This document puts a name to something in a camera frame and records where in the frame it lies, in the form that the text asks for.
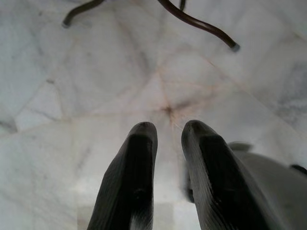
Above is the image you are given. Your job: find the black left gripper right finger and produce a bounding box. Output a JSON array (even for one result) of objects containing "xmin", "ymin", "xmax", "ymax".
[{"xmin": 181, "ymin": 119, "xmax": 280, "ymax": 230}]

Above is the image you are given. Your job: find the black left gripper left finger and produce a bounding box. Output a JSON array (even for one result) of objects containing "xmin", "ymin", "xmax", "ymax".
[{"xmin": 86, "ymin": 121, "xmax": 158, "ymax": 230}]

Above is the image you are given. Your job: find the grey robot leg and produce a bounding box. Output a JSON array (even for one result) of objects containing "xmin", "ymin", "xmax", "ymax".
[{"xmin": 226, "ymin": 141, "xmax": 307, "ymax": 230}]

